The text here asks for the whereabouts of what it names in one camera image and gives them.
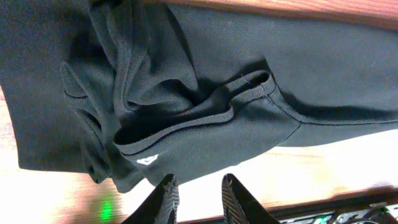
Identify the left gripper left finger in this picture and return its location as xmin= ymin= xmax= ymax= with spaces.
xmin=121 ymin=174 xmax=180 ymax=224

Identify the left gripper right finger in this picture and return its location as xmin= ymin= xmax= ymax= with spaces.
xmin=221 ymin=174 xmax=280 ymax=224

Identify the plain black t-shirt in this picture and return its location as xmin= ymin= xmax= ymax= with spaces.
xmin=1 ymin=0 xmax=397 ymax=193

